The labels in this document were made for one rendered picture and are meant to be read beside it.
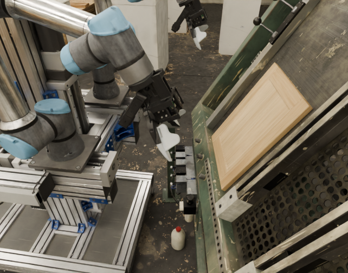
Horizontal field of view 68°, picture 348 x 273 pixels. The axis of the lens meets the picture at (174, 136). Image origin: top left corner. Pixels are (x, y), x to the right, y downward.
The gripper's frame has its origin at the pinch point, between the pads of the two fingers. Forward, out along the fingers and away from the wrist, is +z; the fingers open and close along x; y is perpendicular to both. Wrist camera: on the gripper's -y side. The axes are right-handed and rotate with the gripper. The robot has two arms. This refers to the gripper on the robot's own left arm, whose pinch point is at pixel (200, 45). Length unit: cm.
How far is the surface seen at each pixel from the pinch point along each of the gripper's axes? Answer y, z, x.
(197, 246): -48, 108, -33
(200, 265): -45, 109, -45
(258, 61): 21.1, 19.6, 3.7
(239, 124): 5.4, 36.0, -19.1
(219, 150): -8, 44, -23
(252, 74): 16.6, 24.5, 2.7
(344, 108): 40, 16, -56
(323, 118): 35, 18, -55
